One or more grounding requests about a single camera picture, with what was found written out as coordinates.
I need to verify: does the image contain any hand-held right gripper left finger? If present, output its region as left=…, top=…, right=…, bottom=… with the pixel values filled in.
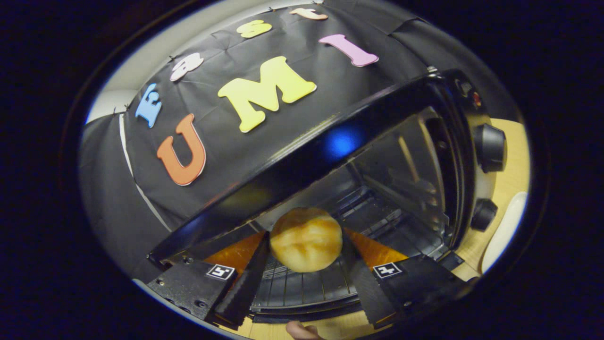
left=146, top=230, right=272, bottom=331

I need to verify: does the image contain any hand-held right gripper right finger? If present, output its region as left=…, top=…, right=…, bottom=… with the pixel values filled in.
left=342, top=227, right=472, bottom=330

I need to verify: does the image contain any round bread bun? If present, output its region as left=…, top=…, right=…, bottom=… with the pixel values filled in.
left=269, top=207, right=344, bottom=273

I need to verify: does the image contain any black electric oven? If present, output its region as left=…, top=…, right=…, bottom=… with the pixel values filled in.
left=146, top=68, right=510, bottom=324

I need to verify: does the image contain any white divided snack dish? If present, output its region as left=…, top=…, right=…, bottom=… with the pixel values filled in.
left=481, top=191, right=528, bottom=274

